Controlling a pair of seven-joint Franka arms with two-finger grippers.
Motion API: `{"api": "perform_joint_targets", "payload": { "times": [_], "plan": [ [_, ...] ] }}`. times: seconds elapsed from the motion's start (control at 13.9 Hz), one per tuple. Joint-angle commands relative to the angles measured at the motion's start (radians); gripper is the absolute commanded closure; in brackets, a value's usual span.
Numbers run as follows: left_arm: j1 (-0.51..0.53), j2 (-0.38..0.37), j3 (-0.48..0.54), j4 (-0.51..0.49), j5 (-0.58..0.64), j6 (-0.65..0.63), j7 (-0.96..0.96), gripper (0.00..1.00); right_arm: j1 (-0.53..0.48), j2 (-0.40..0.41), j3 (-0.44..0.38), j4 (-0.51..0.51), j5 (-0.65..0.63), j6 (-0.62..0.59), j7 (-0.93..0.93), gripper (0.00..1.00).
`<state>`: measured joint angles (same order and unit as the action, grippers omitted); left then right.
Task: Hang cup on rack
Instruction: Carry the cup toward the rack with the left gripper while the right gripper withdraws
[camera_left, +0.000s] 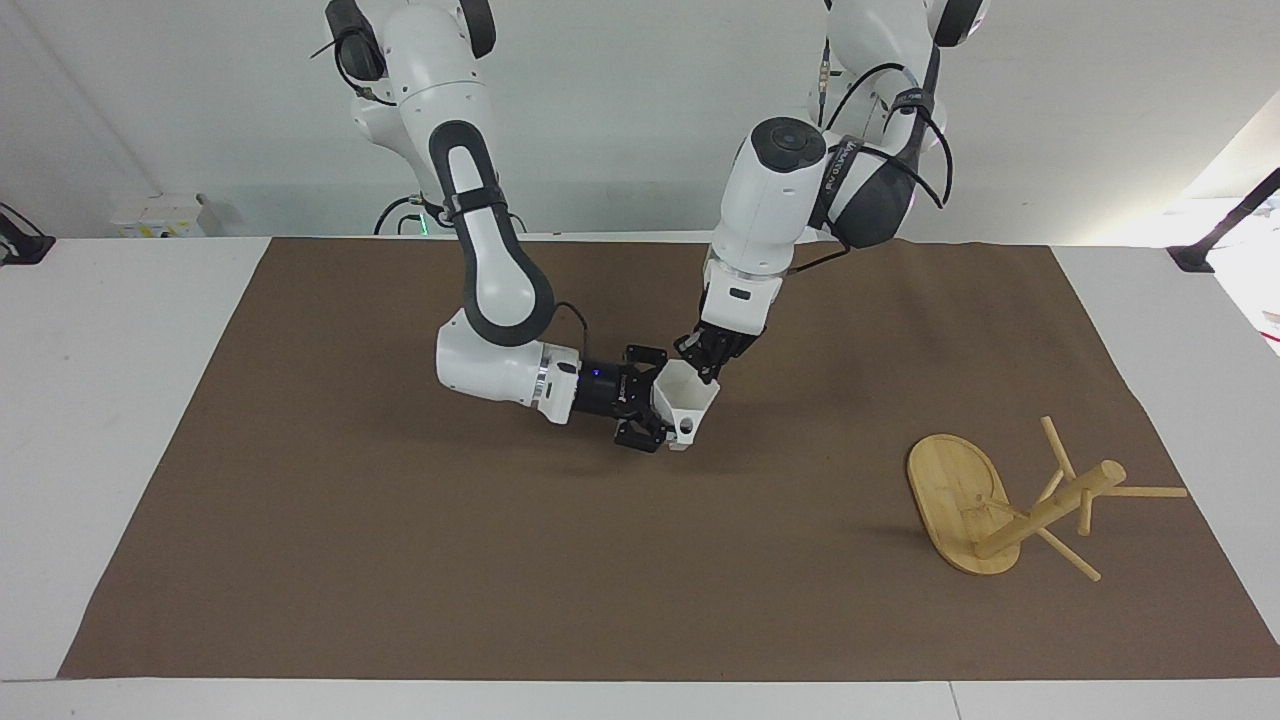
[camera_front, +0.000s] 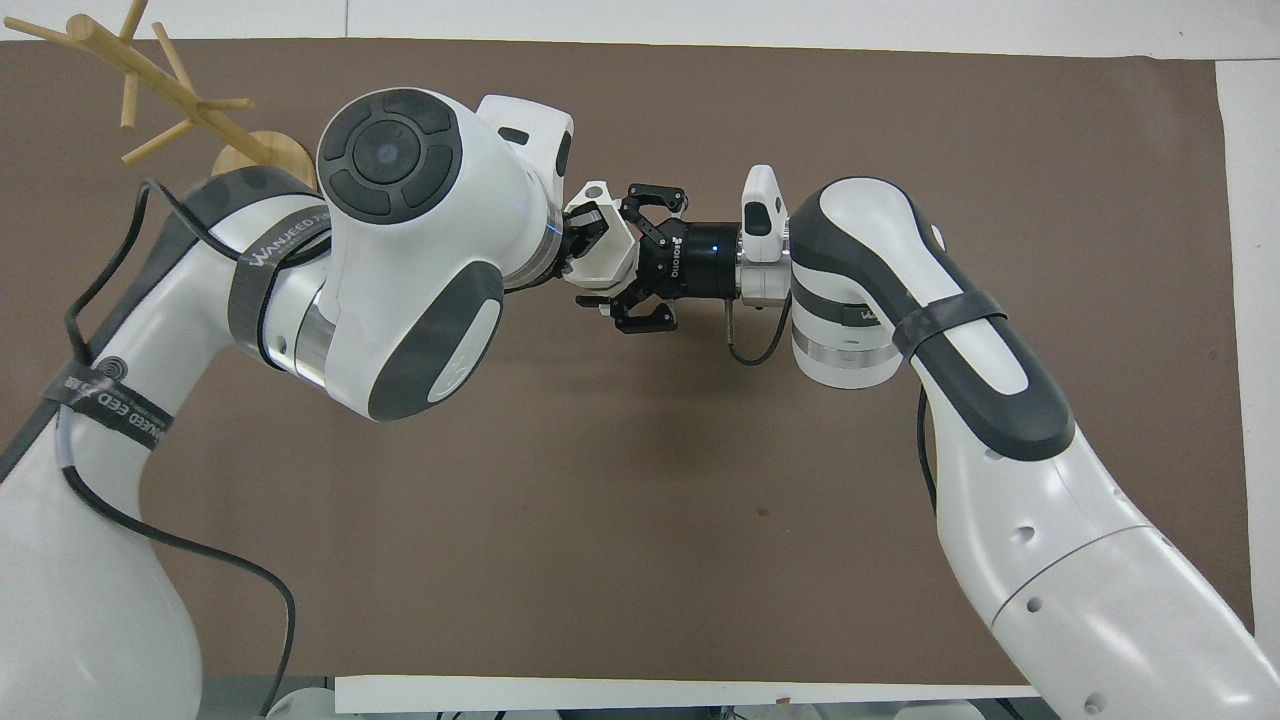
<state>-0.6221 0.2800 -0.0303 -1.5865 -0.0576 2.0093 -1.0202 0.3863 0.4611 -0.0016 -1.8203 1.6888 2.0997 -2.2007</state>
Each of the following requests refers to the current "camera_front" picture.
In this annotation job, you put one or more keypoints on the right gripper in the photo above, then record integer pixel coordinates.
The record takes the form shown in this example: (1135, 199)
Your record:
(700, 262)

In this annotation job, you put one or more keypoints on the white cup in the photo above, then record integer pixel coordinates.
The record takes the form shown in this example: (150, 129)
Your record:
(615, 250)

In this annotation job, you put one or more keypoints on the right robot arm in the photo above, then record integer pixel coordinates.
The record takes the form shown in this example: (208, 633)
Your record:
(1000, 480)

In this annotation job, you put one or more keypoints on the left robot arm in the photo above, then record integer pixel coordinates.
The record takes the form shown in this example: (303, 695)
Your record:
(400, 250)

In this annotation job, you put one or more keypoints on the wooden cup rack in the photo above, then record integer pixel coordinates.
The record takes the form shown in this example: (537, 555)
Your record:
(175, 95)

